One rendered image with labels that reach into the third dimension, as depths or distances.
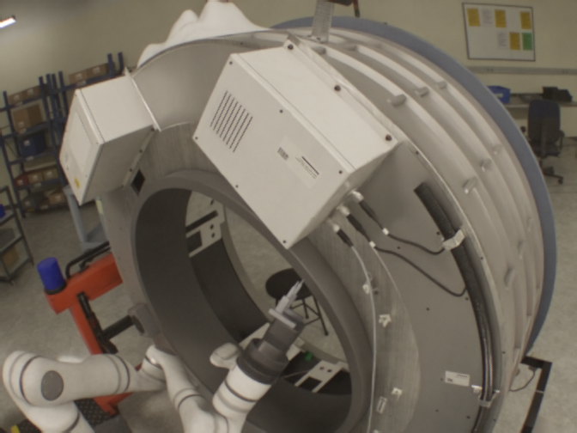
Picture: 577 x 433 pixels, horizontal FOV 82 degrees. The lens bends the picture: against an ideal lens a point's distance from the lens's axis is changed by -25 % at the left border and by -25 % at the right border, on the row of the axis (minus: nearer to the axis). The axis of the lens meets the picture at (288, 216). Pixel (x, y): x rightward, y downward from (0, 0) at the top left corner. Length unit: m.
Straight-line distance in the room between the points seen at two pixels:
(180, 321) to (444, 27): 5.75
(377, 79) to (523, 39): 6.42
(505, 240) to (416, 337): 0.23
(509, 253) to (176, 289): 1.07
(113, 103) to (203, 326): 0.84
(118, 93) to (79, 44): 5.82
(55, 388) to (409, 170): 0.67
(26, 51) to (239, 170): 6.95
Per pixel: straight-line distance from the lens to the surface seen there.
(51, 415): 0.81
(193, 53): 0.87
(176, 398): 0.89
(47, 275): 1.96
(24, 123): 6.83
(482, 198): 0.72
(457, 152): 0.71
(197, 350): 1.47
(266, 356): 0.69
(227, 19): 1.00
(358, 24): 1.12
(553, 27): 7.51
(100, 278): 2.07
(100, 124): 0.99
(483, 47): 6.72
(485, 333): 0.67
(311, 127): 0.54
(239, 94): 0.60
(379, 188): 0.65
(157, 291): 1.41
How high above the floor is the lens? 1.82
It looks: 24 degrees down
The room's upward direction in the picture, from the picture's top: 8 degrees counter-clockwise
